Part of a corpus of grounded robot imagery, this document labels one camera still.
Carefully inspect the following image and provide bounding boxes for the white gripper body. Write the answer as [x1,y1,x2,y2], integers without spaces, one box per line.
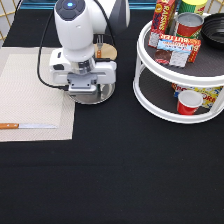
[49,48,117,84]

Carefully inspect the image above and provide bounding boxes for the silver metal plate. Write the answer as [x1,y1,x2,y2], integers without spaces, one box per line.
[70,84,115,105]

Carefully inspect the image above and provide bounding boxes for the wooden handled fork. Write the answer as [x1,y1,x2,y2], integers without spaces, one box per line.
[96,35,103,58]

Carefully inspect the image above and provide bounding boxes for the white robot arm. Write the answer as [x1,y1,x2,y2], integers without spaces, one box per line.
[49,0,130,84]

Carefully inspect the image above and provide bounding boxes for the white two-tier turntable shelf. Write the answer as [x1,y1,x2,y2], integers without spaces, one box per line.
[133,22,224,124]

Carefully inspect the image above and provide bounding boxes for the blue cookie package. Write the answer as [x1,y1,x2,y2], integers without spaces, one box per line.
[154,39,192,68]

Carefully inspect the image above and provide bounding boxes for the red raisins box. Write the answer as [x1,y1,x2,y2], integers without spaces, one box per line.
[148,0,177,48]

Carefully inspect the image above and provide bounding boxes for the beige woven placemat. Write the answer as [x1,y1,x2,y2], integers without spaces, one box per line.
[0,47,75,142]

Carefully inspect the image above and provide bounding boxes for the red cup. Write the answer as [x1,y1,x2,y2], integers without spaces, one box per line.
[177,90,203,115]

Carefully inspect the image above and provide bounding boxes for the red butter box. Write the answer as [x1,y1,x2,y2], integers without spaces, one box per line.
[157,34,201,63]

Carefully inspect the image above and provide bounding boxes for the red labelled tin can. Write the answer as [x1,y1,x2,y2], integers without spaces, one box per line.
[174,12,204,39]

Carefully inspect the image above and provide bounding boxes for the yellow green canister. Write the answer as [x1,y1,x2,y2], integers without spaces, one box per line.
[178,0,208,15]

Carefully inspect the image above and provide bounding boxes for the yellow popcorn box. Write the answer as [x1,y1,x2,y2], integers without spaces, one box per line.
[172,83,223,109]

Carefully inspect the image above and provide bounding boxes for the black bowl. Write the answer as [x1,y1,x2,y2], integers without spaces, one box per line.
[201,13,224,50]

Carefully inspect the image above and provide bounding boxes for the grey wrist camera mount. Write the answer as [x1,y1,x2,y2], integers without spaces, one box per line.
[67,73,97,99]

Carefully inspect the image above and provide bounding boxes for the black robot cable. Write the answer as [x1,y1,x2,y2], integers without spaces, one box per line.
[36,0,118,91]

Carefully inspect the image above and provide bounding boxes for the wooden handled knife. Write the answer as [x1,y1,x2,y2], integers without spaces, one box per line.
[0,123,57,129]

